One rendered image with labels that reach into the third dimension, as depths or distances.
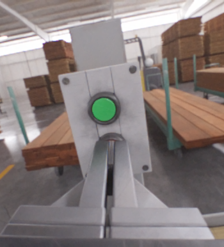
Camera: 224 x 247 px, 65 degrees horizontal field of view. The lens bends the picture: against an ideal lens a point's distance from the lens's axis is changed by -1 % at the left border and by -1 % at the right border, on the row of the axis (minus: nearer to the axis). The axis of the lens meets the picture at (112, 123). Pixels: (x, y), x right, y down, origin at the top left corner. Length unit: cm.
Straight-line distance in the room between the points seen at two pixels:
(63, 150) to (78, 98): 163
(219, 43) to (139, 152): 1030
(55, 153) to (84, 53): 165
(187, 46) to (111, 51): 968
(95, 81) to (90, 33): 7
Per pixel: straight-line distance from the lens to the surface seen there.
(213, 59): 1024
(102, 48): 22
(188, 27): 987
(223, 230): 34
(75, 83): 16
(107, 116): 15
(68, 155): 180
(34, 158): 194
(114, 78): 16
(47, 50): 969
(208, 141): 188
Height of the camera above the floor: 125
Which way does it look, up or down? 17 degrees down
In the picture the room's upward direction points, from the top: 10 degrees counter-clockwise
